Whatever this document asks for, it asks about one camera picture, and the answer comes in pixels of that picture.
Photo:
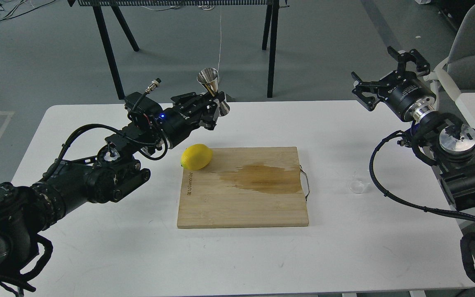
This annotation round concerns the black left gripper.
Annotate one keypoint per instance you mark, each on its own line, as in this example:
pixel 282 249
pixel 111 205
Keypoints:
pixel 190 111

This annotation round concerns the yellow lemon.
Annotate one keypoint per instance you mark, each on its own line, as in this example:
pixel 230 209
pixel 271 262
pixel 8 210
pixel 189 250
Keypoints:
pixel 196 157

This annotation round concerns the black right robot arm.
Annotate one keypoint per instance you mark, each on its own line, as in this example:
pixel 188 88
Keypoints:
pixel 437 139

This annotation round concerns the steel double jigger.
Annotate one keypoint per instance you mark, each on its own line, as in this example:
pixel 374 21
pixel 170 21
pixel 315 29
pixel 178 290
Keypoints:
pixel 209 79

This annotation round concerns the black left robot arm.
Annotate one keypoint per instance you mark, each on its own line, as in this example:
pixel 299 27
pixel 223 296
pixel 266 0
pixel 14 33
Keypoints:
pixel 96 164

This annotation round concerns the black metal frame table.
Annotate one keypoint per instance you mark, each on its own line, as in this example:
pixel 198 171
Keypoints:
pixel 186 36

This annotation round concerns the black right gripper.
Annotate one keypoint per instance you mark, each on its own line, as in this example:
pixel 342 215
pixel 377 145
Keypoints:
pixel 400 90

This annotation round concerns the small clear glass beaker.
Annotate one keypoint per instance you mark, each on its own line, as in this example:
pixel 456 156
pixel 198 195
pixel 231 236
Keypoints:
pixel 357 186

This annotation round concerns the bamboo cutting board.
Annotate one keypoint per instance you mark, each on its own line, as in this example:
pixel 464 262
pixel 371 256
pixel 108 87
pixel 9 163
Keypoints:
pixel 244 187

